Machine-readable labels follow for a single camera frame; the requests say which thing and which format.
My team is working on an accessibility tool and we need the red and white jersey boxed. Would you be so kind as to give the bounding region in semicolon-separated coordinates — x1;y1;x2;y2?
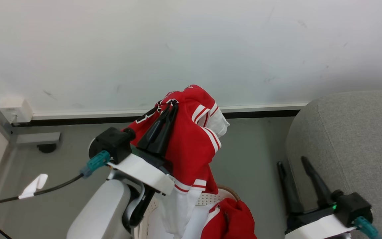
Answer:
122;84;258;239

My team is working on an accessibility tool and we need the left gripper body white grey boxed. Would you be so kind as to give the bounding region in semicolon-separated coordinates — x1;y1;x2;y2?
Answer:
106;145;176;196

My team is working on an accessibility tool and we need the right teal cable connector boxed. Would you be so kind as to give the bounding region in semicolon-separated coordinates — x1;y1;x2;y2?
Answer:
355;216;382;239

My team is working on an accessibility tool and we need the white perforated laundry basket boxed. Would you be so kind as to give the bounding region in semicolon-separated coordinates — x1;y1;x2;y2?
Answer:
138;185;242;239

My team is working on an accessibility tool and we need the white and black baseboard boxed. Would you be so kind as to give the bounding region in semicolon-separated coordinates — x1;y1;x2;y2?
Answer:
11;103;309;127

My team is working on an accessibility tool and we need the black caster wheel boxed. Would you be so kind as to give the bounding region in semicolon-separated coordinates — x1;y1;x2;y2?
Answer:
37;143;57;154

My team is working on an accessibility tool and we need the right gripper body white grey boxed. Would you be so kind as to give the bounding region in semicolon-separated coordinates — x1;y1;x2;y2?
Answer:
284;204;358;239

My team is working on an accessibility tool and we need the white wall outlet box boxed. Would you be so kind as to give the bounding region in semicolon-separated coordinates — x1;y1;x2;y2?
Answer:
0;98;33;124

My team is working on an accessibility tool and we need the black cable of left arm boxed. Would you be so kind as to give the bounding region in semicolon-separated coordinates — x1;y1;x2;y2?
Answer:
0;173;85;239

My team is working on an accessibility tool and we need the white tag on cable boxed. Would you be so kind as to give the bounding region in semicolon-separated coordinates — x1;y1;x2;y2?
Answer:
18;174;48;200

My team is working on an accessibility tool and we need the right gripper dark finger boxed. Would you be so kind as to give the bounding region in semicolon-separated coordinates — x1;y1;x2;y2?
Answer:
277;161;304;216
301;156;334;208

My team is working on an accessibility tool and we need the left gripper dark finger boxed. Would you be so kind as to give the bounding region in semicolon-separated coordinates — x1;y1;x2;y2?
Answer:
137;104;172;152
149;103;179;156

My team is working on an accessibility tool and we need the left teal cable connector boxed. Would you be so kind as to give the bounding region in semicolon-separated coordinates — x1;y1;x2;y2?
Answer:
80;150;111;179

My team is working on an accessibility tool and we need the grey fabric sofa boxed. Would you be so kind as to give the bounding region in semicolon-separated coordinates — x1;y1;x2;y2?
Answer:
285;90;382;239

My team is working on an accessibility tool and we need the teal cable connector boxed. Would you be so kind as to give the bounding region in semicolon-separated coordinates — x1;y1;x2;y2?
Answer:
355;216;382;239
80;150;111;179

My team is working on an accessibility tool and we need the grey aluminium frame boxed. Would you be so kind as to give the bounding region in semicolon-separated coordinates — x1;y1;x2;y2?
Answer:
0;84;61;146

